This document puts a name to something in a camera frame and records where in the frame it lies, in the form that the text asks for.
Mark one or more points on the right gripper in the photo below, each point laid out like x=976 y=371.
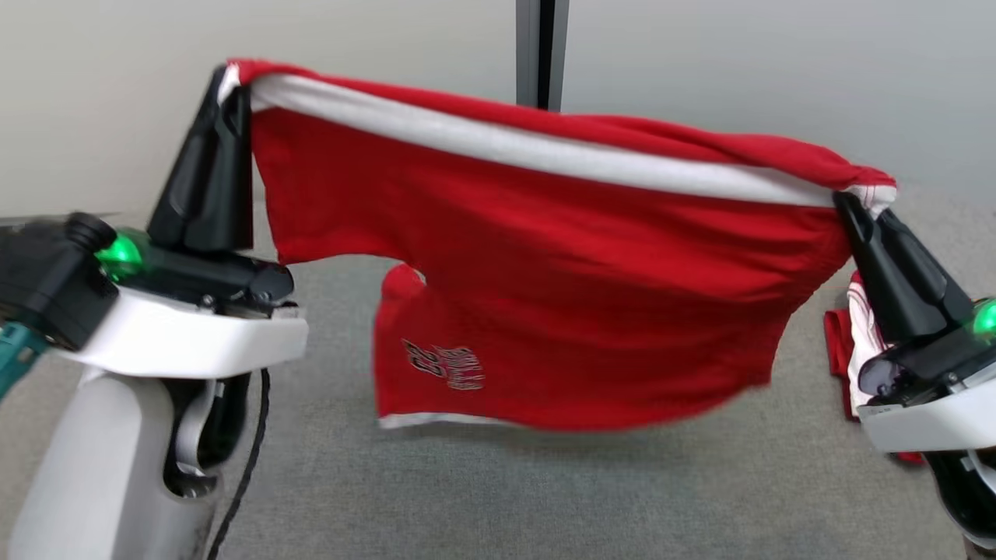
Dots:
x=934 y=420

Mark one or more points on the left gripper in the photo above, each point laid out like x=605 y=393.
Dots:
x=194 y=334

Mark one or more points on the red garment with white stripes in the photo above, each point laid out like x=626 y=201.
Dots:
x=836 y=342

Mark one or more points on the red shorts with white waistband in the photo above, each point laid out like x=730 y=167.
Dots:
x=545 y=272

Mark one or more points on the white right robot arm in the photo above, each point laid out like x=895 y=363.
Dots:
x=973 y=498

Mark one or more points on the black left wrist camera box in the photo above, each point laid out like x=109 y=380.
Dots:
x=47 y=280

